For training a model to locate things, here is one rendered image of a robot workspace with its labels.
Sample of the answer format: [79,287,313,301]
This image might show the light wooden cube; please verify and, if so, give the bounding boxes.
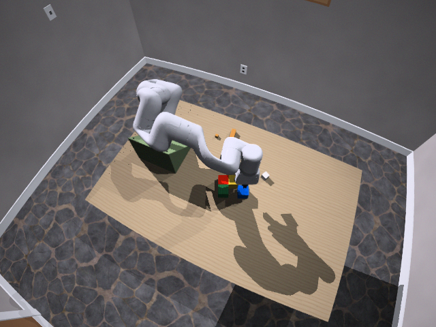
[261,172,270,181]

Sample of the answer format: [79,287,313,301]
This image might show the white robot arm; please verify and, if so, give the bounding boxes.
[133,79,263,176]

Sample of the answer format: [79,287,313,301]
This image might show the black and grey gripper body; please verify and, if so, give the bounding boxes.
[235,169,260,185]

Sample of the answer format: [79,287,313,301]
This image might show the yellow cube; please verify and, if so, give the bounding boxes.
[228,175,238,189]

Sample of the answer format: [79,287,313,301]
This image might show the blue cube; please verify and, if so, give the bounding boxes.
[237,185,249,199]

